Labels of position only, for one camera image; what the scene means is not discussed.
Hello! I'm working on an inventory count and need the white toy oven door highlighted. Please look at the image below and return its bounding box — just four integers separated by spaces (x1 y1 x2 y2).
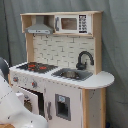
12 86 39 115

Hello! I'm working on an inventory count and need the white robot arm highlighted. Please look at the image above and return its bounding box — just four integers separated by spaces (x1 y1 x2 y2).
0 57 48 128

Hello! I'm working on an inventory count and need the white wooden toy kitchen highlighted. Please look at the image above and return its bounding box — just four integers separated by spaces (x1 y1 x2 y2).
10 11 114 128

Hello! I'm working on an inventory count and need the grey toy sink basin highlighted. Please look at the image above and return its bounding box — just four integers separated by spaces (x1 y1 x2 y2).
53 68 93 81

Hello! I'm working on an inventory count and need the black toy faucet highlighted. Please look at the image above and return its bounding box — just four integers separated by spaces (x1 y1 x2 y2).
76 51 94 70

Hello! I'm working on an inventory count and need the black toy stovetop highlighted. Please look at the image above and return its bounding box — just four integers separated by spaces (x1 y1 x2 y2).
19 62 55 74

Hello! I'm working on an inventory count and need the red right stove knob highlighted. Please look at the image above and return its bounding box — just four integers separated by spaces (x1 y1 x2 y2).
32 81 37 88

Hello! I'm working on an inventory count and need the red stove knob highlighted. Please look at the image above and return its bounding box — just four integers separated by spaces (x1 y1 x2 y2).
12 76 19 84
32 81 37 88

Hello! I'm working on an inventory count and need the white toy microwave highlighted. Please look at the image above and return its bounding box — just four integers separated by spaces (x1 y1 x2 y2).
55 14 92 34

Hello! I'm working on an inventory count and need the grey toy range hood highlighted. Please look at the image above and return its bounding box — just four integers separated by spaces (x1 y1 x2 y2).
25 16 53 35

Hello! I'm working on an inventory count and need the red left stove knob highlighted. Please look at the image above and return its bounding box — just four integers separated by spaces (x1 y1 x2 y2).
12 76 19 84

